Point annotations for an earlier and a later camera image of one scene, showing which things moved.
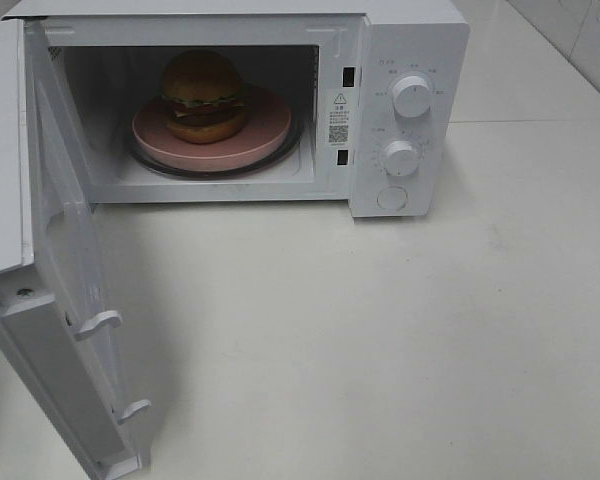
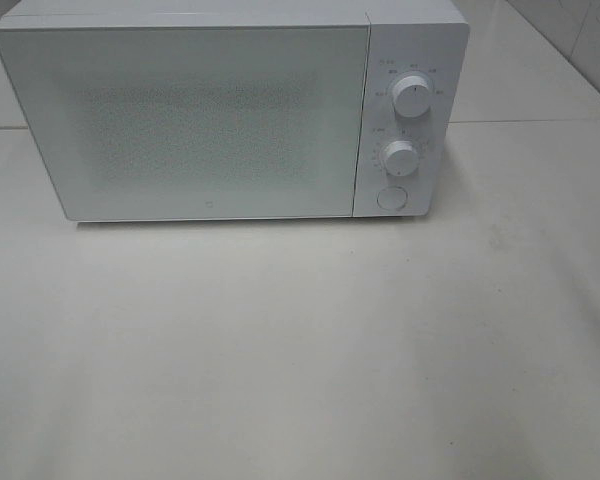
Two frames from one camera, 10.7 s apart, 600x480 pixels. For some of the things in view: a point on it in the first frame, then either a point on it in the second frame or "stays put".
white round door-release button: (392, 197) stays put
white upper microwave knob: (411, 96) stays put
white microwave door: (42, 295) to (195, 122)
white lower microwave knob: (401, 158) stays put
